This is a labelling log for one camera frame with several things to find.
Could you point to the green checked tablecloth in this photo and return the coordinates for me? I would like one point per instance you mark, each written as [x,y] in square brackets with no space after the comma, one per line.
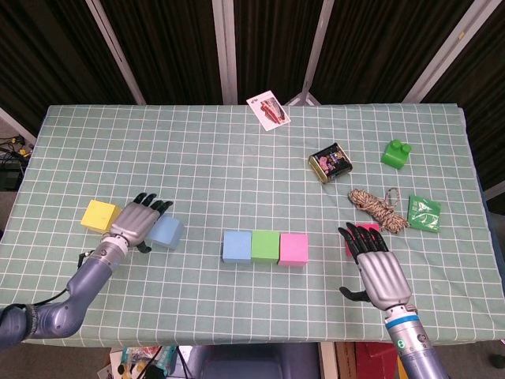
[236,166]

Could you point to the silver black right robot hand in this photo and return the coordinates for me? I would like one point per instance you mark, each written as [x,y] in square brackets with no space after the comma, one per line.
[382,276]

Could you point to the pink foam cube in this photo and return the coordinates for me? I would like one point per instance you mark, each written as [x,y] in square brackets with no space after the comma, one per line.
[294,248]

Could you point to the green foil sachet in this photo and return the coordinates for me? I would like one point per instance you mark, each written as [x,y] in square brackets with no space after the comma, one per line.
[424,213]

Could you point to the teal printed snack bag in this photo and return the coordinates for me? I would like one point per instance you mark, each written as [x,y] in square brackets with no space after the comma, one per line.
[163,357]

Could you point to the green foam cube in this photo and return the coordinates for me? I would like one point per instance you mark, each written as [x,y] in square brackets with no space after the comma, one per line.
[265,245]

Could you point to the white playing card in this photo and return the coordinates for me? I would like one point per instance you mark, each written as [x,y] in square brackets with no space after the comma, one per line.
[270,110]

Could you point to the blue grey left robot arm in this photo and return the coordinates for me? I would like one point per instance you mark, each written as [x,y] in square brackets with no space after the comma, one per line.
[90,272]

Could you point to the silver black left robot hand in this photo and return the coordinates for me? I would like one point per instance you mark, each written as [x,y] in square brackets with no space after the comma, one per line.
[134,221]

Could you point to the white frame rail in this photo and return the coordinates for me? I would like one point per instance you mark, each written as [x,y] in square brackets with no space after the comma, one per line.
[495,191]
[17,126]

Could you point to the magenta red foam cube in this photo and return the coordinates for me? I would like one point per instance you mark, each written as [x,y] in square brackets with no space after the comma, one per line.
[367,226]

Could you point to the blue grey chair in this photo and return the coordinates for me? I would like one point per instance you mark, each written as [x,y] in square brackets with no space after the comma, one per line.
[244,363]

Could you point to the green studded toy brick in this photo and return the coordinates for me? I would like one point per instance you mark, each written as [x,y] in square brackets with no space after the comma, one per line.
[394,158]

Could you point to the white frame post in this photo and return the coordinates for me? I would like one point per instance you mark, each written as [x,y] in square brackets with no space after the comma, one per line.
[225,51]
[117,51]
[318,47]
[444,51]

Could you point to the yellow foam cube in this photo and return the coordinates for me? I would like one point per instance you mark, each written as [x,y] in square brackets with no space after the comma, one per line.
[98,215]

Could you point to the dark brown pleated curtain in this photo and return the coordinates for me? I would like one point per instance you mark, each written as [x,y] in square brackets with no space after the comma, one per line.
[173,51]

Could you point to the black printed tin can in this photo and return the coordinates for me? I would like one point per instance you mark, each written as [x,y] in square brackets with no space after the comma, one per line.
[331,162]

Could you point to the light blue foam cube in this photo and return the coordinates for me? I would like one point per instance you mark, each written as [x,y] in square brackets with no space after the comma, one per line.
[236,246]
[167,233]

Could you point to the red box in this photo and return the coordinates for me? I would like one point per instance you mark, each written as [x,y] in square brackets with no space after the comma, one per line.
[372,359]

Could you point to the black device box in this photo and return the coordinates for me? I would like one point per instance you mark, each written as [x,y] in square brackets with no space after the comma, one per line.
[10,177]

